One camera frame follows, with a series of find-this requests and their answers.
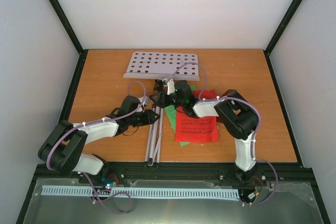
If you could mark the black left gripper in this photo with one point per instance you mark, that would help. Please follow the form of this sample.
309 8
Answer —
149 119

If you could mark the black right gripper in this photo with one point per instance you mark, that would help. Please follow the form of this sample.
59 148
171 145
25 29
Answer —
160 96

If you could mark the green sheet music page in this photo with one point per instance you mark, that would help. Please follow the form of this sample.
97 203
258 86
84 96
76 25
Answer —
171 113

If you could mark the white tripod music stand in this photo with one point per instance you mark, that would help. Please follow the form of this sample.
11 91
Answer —
158 66

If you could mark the red sheet music page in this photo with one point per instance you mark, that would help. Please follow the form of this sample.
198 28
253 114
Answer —
202 130

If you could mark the brown wooden metronome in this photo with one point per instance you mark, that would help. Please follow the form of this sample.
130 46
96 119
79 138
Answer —
228 93

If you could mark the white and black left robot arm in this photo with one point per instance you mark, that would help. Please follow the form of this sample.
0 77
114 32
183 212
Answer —
62 151

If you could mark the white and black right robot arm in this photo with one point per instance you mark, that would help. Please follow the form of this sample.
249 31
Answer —
240 118

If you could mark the small green circuit board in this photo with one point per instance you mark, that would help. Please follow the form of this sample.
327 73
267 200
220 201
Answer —
109 185

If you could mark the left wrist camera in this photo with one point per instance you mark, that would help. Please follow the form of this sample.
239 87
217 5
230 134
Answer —
144 101

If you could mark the light blue slotted cable duct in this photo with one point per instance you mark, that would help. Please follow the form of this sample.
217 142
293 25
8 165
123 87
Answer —
142 193

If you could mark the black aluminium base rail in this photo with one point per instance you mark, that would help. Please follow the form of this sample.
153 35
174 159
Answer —
222 174

